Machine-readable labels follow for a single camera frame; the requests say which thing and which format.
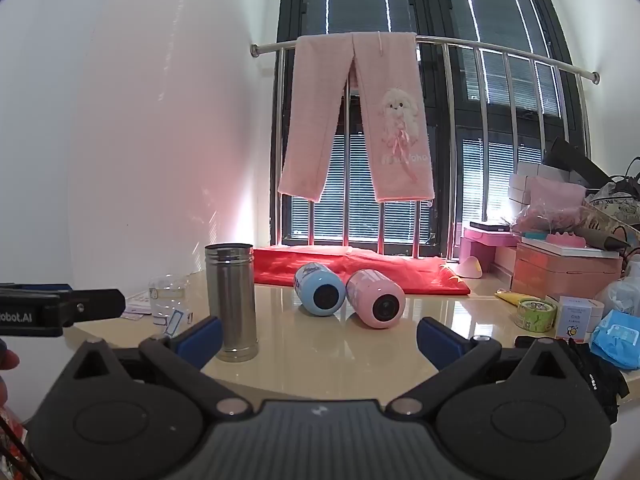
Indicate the person's left hand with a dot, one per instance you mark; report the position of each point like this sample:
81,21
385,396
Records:
6,360

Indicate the patterned beige bag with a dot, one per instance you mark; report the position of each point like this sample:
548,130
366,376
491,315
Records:
607,220

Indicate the pink and white scoop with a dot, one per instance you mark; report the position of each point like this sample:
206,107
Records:
469,267

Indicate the red printed object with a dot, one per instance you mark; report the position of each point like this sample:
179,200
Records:
12,440

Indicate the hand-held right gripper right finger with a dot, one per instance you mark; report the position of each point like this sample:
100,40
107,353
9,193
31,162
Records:
441,342

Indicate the black window frame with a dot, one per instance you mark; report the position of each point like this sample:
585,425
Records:
435,0

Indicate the pink cup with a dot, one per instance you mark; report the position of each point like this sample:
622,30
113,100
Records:
375,300

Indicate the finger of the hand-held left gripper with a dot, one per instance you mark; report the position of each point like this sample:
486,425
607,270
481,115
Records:
95,304

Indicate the yellow tube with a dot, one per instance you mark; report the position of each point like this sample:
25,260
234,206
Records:
510,297

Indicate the green tape roll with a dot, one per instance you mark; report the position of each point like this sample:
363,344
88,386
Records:
536,314

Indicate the flat black box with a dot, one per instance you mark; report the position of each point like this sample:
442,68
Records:
489,225

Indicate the pink wavy comb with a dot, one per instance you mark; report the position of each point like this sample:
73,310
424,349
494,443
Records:
565,241

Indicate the stainless steel thermos cup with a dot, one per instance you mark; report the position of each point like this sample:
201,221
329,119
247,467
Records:
231,305

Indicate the pink plastic bag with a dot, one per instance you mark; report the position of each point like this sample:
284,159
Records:
552,205

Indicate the flat white box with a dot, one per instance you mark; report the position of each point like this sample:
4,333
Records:
570,251

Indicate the blue wipes packet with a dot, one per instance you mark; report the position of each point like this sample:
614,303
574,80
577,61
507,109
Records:
617,340

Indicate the blue cup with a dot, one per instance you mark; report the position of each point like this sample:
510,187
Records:
320,292

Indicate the stack of white boxes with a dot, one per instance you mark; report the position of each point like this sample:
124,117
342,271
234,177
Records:
525,180

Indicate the red cloth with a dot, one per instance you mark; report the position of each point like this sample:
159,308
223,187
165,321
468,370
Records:
400,272

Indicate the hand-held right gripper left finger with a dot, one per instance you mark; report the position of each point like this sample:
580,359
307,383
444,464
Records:
199,342

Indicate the small white box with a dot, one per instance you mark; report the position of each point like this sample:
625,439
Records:
577,317

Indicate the white paper leaflet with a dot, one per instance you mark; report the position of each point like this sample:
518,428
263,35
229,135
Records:
137,306

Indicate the large salmon pink box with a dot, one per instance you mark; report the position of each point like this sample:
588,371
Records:
565,275

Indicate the clear glass cup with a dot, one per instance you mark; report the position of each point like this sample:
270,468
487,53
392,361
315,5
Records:
169,297

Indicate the pink pants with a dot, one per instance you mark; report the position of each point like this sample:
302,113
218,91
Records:
395,120

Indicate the black cloth glove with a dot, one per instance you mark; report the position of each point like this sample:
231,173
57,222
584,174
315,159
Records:
597,377

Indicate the clear plastic bag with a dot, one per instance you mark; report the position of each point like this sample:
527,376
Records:
622,297

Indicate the steel window railing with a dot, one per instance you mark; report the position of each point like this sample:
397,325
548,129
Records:
480,49

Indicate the black angular object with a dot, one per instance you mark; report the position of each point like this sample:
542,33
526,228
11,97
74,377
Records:
570,160

